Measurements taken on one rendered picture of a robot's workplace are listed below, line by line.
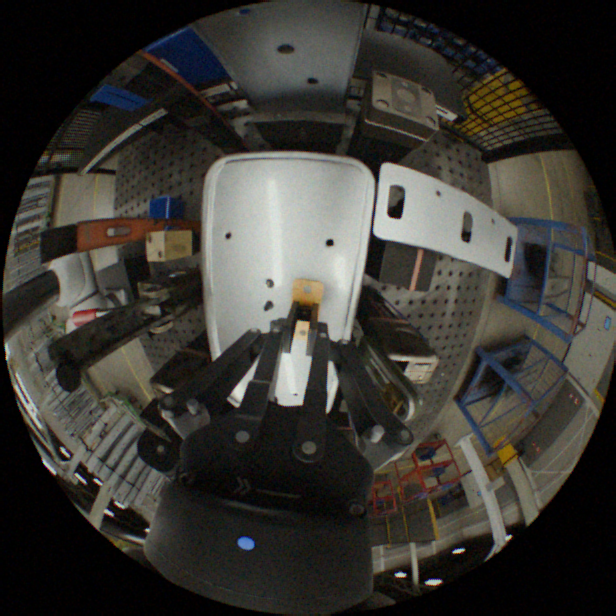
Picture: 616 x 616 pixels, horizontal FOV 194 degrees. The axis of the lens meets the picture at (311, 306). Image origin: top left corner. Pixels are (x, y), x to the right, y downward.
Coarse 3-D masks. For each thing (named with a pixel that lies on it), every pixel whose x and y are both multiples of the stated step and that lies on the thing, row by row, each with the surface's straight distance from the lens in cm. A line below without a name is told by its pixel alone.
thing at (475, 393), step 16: (528, 336) 316; (480, 352) 221; (496, 352) 231; (512, 352) 272; (528, 352) 319; (544, 352) 304; (480, 368) 225; (496, 368) 209; (512, 368) 266; (528, 368) 234; (544, 368) 310; (560, 368) 298; (480, 384) 254; (496, 384) 252; (512, 384) 200; (528, 384) 269; (560, 384) 304; (464, 400) 252; (480, 400) 284; (496, 400) 216; (528, 400) 194; (464, 416) 257; (480, 432) 246; (512, 432) 212; (496, 448) 231
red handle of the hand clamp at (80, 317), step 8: (160, 304) 26; (80, 312) 32; (88, 312) 31; (96, 312) 30; (104, 312) 29; (144, 312) 26; (152, 312) 26; (160, 312) 26; (72, 320) 33; (80, 320) 32; (88, 320) 31
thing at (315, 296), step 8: (296, 280) 22; (304, 280) 22; (312, 280) 22; (296, 288) 22; (312, 288) 22; (320, 288) 22; (296, 296) 22; (304, 296) 22; (312, 296) 22; (320, 296) 22; (304, 304) 22; (312, 304) 22; (320, 304) 22; (304, 320) 22; (296, 328) 24; (304, 328) 24; (296, 336) 24; (304, 336) 24
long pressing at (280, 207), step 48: (240, 192) 25; (288, 192) 23; (336, 192) 23; (240, 240) 24; (288, 240) 22; (336, 240) 22; (240, 288) 25; (288, 288) 23; (336, 288) 23; (240, 336) 28; (336, 336) 25; (240, 384) 35; (288, 384) 32; (336, 384) 32
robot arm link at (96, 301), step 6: (96, 294) 79; (84, 300) 77; (90, 300) 77; (96, 300) 78; (102, 300) 80; (108, 300) 83; (78, 306) 77; (84, 306) 76; (90, 306) 77; (96, 306) 78; (102, 306) 79; (108, 306) 81; (114, 306) 82; (72, 312) 79; (66, 324) 82; (72, 324) 77; (66, 330) 82
